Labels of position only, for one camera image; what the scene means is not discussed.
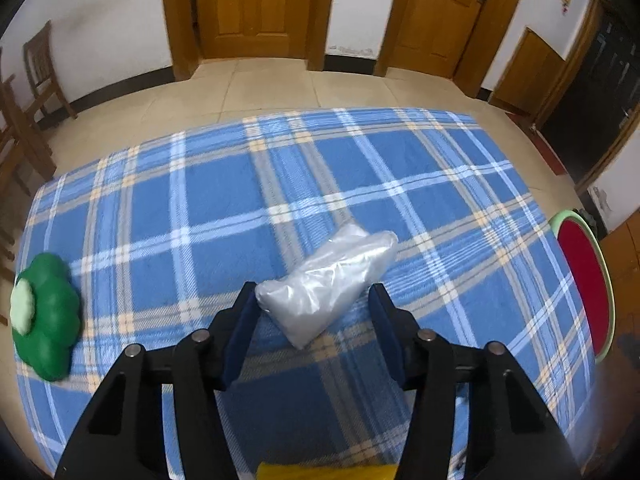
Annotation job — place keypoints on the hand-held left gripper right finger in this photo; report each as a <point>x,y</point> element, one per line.
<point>387,340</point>

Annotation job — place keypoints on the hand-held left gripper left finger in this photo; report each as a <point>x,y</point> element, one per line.
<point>240,340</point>

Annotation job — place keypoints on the clear plastic bag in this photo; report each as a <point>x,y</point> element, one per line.
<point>325,285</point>

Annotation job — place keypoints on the blue plaid tablecloth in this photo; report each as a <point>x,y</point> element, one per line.
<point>225,200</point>

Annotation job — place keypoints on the yellow flat object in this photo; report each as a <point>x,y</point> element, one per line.
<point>325,472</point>

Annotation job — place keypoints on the red round stool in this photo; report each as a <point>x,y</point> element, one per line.
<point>585,280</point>

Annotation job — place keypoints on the small dark object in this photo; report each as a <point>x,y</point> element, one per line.
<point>595,222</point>

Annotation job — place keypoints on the wooden chair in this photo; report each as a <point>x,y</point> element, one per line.
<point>25,135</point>
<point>45,70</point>

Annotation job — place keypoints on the low wooden cabinet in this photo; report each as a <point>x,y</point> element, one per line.
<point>530,75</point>

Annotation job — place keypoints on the dark doorway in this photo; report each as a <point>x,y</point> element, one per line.
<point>595,95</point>

